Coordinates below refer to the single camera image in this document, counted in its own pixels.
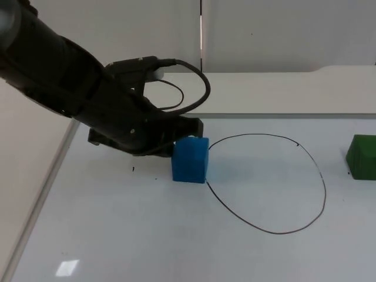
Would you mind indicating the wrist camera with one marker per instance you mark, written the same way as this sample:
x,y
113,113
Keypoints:
x,y
132,68

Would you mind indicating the blue cube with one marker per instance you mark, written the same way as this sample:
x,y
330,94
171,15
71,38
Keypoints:
x,y
190,160

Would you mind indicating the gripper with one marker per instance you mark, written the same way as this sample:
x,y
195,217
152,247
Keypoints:
x,y
123,117

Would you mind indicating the green cube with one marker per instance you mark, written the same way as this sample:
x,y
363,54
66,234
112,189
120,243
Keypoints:
x,y
362,158

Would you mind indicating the grey-framed whiteboard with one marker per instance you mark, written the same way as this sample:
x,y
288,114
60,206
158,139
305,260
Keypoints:
x,y
176,235

